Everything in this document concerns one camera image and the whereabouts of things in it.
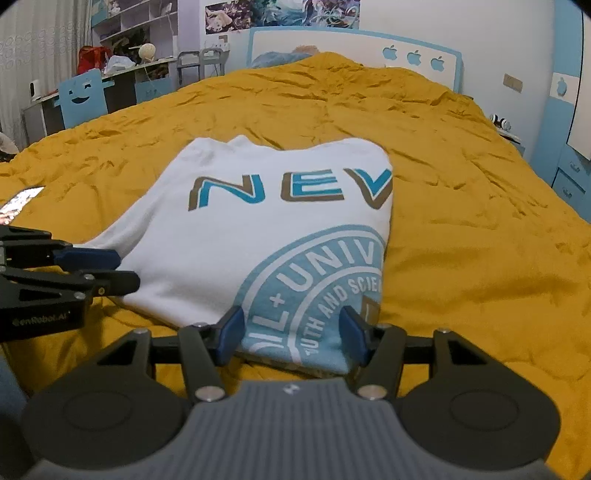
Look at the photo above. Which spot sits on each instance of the glossy flat object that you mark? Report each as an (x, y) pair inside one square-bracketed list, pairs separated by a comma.
[(21, 203)]

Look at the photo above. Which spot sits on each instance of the white shelf unit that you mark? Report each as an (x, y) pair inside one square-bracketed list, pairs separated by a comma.
[(134, 23)]

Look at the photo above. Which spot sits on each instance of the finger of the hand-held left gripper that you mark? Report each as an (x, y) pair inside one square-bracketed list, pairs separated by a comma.
[(115, 282), (92, 259)]

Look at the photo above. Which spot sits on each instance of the wall switch plate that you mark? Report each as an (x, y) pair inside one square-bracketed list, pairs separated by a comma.
[(513, 83)]

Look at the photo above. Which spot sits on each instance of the white plastic bag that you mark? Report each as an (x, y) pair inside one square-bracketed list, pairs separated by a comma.
[(119, 63)]

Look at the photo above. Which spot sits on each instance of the white patterned curtain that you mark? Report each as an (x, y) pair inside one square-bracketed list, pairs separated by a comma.
[(37, 55)]

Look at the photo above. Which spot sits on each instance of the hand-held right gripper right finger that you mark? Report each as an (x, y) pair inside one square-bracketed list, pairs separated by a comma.
[(353, 334)]

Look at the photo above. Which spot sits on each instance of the cream round ball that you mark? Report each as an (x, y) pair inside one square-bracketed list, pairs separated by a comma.
[(147, 51)]

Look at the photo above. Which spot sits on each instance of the blue and white wardrobe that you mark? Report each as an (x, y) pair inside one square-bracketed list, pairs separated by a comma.
[(563, 92)]

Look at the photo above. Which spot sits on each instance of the dark blue cloth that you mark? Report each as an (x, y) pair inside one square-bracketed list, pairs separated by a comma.
[(10, 406)]

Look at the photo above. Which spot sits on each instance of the grey desk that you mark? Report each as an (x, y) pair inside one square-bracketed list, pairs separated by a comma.
[(120, 87)]

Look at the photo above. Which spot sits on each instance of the blue and white headboard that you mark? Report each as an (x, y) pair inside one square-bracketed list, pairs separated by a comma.
[(415, 57)]

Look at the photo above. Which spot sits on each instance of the wall poster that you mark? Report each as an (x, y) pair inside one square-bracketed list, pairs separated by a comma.
[(281, 14)]

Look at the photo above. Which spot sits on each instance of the red bag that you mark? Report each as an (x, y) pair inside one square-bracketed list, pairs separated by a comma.
[(92, 57)]

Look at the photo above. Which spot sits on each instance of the black and white striped toy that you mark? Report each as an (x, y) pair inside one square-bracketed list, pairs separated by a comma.
[(501, 122)]

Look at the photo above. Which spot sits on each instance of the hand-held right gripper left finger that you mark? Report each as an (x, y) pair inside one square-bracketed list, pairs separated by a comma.
[(233, 330)]

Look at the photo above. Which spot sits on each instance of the grey fluffy object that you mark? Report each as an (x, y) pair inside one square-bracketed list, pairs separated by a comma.
[(7, 143)]

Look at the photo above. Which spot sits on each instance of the grey metal chair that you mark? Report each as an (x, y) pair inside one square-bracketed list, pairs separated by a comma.
[(188, 68), (213, 61)]

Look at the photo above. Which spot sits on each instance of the mustard yellow quilt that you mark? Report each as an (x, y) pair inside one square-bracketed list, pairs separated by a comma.
[(461, 230)]

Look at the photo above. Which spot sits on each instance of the small white camera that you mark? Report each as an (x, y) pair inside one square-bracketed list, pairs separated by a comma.
[(34, 90)]

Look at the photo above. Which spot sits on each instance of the blue smiley face chair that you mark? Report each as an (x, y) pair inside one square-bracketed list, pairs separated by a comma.
[(83, 99)]

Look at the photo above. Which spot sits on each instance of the blue pillow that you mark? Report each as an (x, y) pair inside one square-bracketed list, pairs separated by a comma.
[(281, 57)]

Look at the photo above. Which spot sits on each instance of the white printed t-shirt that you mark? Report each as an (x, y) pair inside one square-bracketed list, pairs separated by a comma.
[(240, 230)]

